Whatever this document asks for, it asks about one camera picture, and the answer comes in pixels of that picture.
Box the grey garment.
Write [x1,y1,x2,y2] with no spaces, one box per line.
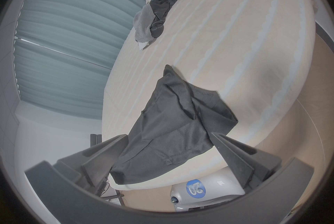
[133,5,157,51]

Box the black T-shirt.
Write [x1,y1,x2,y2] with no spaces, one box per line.
[110,64,238,185]

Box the blue-green curtain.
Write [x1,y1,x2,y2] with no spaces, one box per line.
[13,39,113,120]
[16,0,149,67]

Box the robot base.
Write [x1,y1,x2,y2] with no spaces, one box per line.
[170,168,247,214]

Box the bed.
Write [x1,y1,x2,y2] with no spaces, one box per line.
[101,0,334,191]

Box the black garment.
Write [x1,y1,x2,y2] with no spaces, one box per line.
[149,0,179,38]

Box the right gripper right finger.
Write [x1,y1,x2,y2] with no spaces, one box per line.
[210,132,282,189]

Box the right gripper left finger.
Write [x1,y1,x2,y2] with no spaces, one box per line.
[56,134,129,187]

